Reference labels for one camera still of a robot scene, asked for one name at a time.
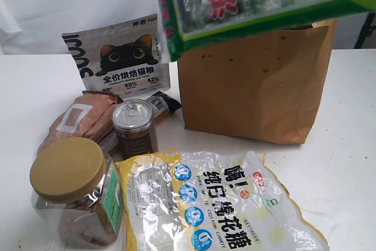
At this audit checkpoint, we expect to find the brown paper-wrapped package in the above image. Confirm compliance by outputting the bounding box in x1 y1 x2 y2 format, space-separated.
38 91 123 153

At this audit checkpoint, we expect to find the clear can with pull-tab lid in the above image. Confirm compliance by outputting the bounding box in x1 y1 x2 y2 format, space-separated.
112 99 159 160

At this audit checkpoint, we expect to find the brown paper bag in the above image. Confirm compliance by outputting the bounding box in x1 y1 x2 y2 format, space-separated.
177 20 338 145

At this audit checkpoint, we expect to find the plastic jar with gold lid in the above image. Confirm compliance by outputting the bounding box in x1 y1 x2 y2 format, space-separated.
29 137 123 249

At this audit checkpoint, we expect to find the cat food pouch black cat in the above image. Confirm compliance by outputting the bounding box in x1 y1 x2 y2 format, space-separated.
62 14 170 99

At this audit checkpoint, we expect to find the black stand in background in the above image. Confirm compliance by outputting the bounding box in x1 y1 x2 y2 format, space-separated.
354 12 375 49

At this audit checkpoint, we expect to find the black and orange snack bar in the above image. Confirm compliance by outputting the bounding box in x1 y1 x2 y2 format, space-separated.
146 91 182 124

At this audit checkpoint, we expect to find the white cotton candy sugar bag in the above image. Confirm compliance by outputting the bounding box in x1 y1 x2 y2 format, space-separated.
116 150 329 250

